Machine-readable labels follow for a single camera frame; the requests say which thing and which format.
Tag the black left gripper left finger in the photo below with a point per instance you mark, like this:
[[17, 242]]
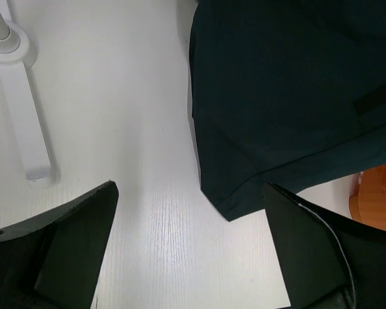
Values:
[[53, 260]]

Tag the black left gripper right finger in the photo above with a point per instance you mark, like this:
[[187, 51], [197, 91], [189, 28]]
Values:
[[326, 259]]

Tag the dark teal shorts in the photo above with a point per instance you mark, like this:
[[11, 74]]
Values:
[[285, 92]]

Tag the orange plastic basket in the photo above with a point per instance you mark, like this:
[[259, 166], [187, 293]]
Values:
[[368, 203]]

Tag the white clothes rack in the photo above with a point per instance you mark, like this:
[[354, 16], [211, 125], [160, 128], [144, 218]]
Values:
[[17, 55]]

